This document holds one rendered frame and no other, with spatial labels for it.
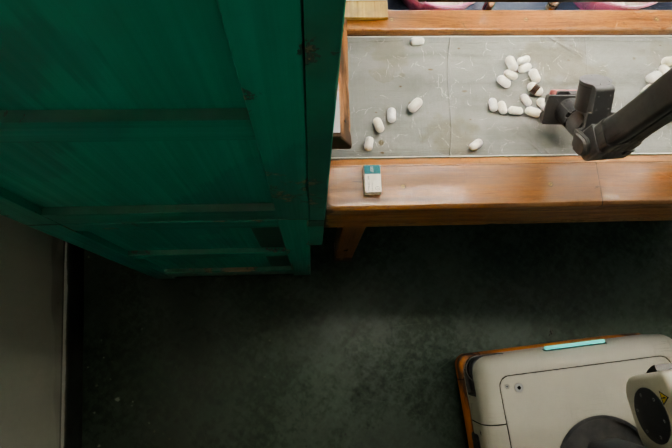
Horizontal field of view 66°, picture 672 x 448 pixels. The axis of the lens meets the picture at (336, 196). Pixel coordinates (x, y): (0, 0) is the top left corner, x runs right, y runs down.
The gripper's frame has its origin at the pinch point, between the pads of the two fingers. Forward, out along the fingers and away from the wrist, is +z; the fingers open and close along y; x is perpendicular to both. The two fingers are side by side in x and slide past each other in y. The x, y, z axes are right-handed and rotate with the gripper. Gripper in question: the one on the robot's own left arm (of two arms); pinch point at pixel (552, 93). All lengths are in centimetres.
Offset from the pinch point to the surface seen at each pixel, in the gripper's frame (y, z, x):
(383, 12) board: 37.7, 12.6, -14.2
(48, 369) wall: 129, -9, 80
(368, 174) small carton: 42.2, -17.2, 10.9
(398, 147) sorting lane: 35.0, -8.4, 9.3
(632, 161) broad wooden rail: -15.4, -12.4, 10.3
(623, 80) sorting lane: -18.0, 4.6, -1.6
